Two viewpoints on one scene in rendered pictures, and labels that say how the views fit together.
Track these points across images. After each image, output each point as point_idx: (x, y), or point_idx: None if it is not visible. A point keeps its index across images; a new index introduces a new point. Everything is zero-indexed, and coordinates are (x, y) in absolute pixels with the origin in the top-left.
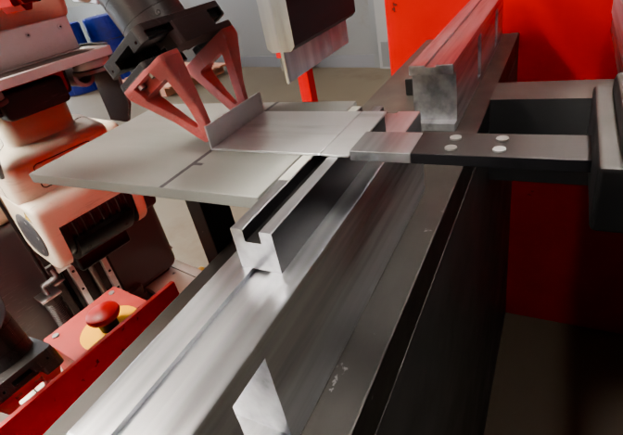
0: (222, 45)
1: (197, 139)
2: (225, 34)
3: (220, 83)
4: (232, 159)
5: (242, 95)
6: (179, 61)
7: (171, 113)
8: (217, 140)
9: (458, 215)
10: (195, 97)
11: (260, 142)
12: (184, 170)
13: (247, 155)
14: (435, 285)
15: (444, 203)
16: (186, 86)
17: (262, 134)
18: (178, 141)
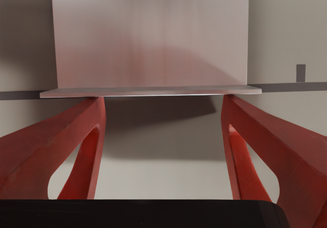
0: (34, 177)
1: (202, 159)
2: (0, 172)
3: (63, 198)
4: (276, 14)
5: (93, 105)
6: (325, 159)
7: (264, 188)
8: (229, 85)
9: None
10: (269, 116)
11: None
12: (325, 86)
13: None
14: None
15: None
16: (297, 128)
17: (180, 8)
18: (213, 196)
